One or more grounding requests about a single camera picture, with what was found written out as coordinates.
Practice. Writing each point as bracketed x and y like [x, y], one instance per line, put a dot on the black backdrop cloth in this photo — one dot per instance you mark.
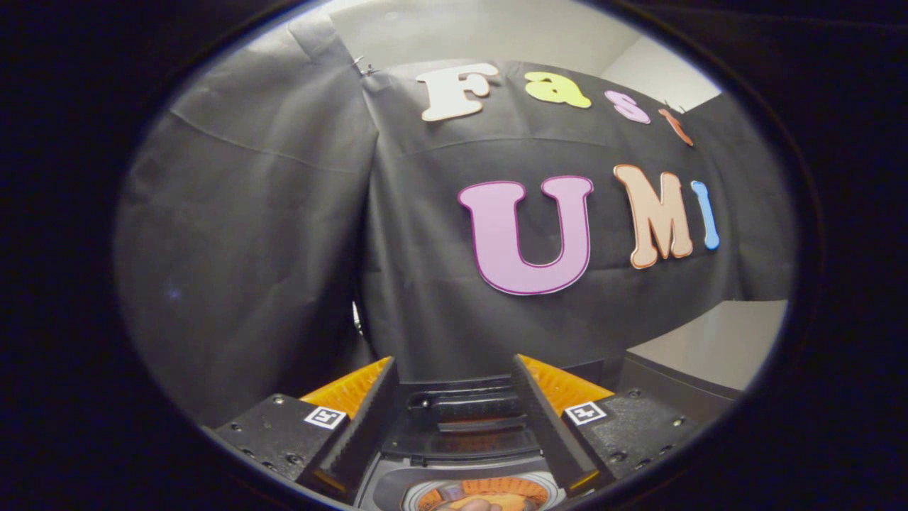
[255, 234]

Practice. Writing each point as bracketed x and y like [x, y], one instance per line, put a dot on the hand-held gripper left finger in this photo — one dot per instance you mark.
[369, 419]

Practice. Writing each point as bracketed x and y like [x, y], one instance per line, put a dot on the metal cloth clip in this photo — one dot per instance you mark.
[365, 68]

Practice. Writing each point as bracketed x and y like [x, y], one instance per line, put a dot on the white cabinet with grey frame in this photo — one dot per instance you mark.
[709, 341]

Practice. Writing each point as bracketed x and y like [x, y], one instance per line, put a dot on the orange garment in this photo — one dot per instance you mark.
[496, 488]

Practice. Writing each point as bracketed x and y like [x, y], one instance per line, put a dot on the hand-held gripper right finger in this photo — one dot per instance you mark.
[550, 419]

